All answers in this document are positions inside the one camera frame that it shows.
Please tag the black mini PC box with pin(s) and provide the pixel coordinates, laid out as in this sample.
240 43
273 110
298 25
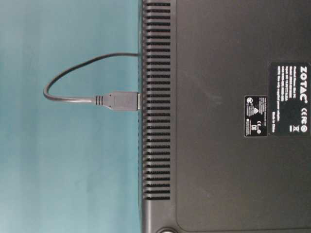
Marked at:
225 118

